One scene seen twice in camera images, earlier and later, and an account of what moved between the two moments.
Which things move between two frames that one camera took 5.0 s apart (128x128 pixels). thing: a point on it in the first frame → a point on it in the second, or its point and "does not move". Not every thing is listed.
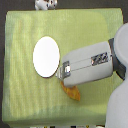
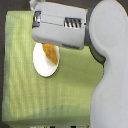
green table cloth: x=32 y=99 does not move
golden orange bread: x=73 y=91 → x=50 y=51
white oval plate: x=46 y=56 does not move
